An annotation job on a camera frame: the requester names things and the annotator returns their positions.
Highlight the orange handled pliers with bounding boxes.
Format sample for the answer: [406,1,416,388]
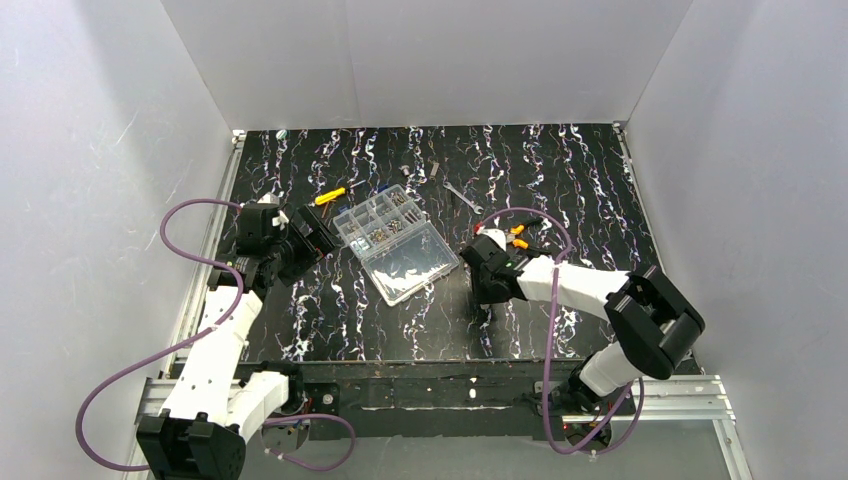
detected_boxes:
[506,216,551,257]

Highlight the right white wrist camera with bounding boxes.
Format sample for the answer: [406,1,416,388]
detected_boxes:
[474,223,512,250]

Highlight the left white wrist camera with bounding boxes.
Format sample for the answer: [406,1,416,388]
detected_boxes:
[257,193,289,230]

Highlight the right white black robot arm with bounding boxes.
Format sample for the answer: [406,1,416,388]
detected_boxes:
[460,234,706,412]

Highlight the silver open-end wrench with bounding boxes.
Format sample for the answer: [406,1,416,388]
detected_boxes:
[442,181,483,215]

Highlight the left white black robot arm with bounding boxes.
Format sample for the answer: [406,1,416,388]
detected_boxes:
[136,195,338,479]

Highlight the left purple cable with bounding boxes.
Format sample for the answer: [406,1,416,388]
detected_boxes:
[74,197,357,473]

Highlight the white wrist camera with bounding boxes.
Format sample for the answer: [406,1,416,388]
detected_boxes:
[474,223,512,250]
[257,193,289,230]

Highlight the clear plastic screw box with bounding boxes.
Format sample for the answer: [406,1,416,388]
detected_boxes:
[332,185,459,306]

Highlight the black front mounting rail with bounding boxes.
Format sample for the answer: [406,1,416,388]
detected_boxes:
[241,358,637,442]

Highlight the yellow handled screwdriver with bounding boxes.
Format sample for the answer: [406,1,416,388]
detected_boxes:
[310,180,365,217]

